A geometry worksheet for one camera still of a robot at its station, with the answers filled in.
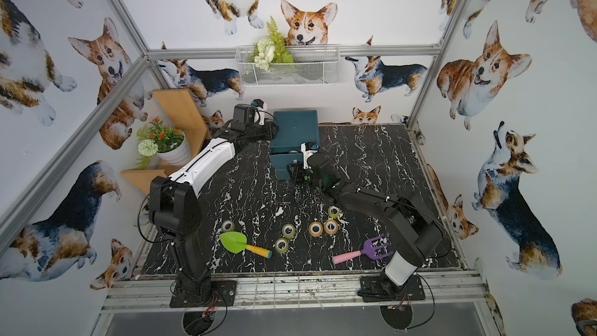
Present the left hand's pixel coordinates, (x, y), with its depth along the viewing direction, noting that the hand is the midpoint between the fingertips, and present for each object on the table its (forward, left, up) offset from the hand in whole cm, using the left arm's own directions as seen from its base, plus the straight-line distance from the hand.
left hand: (272, 122), depth 92 cm
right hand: (-15, -9, -4) cm, 18 cm away
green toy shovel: (-39, +12, -21) cm, 46 cm away
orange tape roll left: (-34, -16, -23) cm, 44 cm away
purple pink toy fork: (-43, -35, -23) cm, 60 cm away
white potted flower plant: (-5, +41, -7) cm, 42 cm away
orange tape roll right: (-34, -22, -22) cm, 46 cm away
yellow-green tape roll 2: (-35, -6, -22) cm, 42 cm away
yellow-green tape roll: (-30, -24, -22) cm, 44 cm away
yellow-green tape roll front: (-40, -4, -22) cm, 46 cm away
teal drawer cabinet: (-2, -9, -1) cm, 9 cm away
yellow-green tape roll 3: (-33, +17, -23) cm, 43 cm away
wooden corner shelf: (+10, +42, -14) cm, 46 cm away
